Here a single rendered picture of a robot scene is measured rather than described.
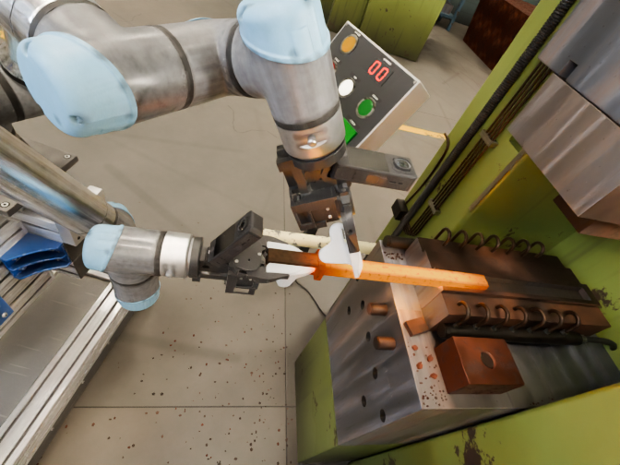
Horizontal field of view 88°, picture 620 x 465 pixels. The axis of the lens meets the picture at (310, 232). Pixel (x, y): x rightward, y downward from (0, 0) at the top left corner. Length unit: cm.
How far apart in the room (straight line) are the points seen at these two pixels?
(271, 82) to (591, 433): 66
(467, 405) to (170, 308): 128
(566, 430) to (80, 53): 78
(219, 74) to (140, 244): 30
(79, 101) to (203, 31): 14
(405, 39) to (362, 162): 506
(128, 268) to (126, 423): 100
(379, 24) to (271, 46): 504
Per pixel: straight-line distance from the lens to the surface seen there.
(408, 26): 540
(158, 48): 34
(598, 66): 58
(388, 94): 91
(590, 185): 53
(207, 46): 37
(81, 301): 148
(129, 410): 152
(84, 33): 34
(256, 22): 31
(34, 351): 144
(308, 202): 42
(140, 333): 161
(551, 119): 59
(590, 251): 110
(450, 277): 71
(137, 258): 56
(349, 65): 103
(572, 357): 98
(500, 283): 83
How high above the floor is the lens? 146
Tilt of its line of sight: 47 degrees down
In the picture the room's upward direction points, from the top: 23 degrees clockwise
